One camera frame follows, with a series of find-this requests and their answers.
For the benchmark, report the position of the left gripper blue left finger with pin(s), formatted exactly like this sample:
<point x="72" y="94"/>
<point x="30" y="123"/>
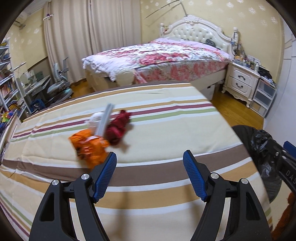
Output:
<point x="105" y="172"/>

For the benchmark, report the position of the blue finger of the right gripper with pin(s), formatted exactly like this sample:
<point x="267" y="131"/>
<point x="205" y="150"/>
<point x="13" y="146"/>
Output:
<point x="289" y="147"/>

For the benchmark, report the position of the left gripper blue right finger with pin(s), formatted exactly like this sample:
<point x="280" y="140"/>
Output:
<point x="197" y="173"/>

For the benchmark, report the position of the orange plastic bag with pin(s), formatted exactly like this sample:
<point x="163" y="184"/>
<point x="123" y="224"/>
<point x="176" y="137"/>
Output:
<point x="90" y="148"/>

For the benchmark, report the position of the red wrapper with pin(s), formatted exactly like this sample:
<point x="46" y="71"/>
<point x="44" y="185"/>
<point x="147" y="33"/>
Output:
<point x="117" y="127"/>

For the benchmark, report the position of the white tissue ball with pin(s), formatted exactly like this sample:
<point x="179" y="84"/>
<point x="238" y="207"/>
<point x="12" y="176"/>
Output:
<point x="93" y="122"/>

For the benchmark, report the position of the black trash bin with bag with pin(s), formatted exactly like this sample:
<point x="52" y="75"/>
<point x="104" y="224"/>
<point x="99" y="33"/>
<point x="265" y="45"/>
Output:
<point x="255" y="142"/>

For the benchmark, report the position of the striped bed sheet mattress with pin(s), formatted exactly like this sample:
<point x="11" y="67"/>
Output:
<point x="150" y="196"/>

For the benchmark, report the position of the white plastic drawer unit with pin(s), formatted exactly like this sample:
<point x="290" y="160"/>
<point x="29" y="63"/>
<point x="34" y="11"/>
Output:
<point x="263" y="96"/>

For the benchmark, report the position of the white two-drawer nightstand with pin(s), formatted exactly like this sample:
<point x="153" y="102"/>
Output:
<point x="240" y="82"/>

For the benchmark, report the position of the white storage box under bed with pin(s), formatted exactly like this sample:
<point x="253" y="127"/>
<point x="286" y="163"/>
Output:
<point x="208" y="92"/>

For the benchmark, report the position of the grey ergonomic desk chair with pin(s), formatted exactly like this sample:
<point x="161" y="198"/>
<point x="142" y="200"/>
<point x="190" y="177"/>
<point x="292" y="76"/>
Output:
<point x="60" y="91"/>

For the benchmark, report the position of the floral pink quilt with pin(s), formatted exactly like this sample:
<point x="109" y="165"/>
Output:
<point x="158" y="60"/>

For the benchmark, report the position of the white tufted headboard bed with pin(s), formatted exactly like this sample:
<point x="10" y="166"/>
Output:
<point x="189" y="28"/>

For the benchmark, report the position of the grey study desk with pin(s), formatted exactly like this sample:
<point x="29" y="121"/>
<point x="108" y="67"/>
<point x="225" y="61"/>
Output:
<point x="33" y="89"/>

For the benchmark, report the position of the white bookshelf with books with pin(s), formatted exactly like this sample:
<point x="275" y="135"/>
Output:
<point x="11" y="97"/>

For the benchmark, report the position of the beige window curtain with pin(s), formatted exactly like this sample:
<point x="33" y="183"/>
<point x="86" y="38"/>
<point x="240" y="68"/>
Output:
<point x="76" y="29"/>

